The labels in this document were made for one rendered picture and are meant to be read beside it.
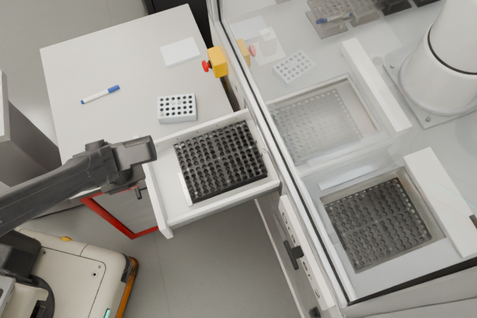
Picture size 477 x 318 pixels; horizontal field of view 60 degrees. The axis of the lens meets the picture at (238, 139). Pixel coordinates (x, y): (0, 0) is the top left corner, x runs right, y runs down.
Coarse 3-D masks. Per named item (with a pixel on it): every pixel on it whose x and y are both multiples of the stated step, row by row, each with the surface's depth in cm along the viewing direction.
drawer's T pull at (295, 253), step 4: (284, 244) 104; (288, 244) 103; (288, 248) 102; (292, 248) 103; (296, 248) 102; (300, 248) 102; (288, 252) 102; (292, 252) 102; (296, 252) 102; (300, 252) 102; (292, 256) 102; (296, 256) 102; (300, 256) 102; (292, 260) 101; (292, 264) 101; (296, 264) 101; (296, 268) 101
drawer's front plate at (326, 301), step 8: (280, 200) 108; (288, 200) 106; (280, 208) 113; (288, 208) 105; (288, 216) 105; (296, 216) 104; (288, 224) 109; (296, 224) 103; (296, 232) 103; (296, 240) 106; (304, 240) 102; (304, 248) 101; (304, 256) 103; (312, 256) 100; (312, 264) 99; (312, 272) 99; (320, 272) 98; (312, 280) 103; (320, 280) 97; (312, 288) 107; (320, 288) 97; (320, 296) 100; (328, 296) 96; (320, 304) 104; (328, 304) 95
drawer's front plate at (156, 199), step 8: (136, 136) 116; (144, 168) 112; (152, 168) 120; (152, 176) 114; (152, 184) 110; (152, 192) 109; (152, 200) 108; (160, 200) 114; (160, 208) 108; (160, 216) 106; (160, 224) 105; (168, 232) 108
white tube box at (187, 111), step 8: (168, 96) 137; (176, 96) 137; (184, 96) 137; (192, 96) 136; (160, 104) 136; (168, 104) 137; (176, 104) 135; (184, 104) 135; (192, 104) 135; (168, 112) 134; (176, 112) 134; (184, 112) 135; (192, 112) 134; (160, 120) 134; (168, 120) 135; (176, 120) 135; (184, 120) 136; (192, 120) 136
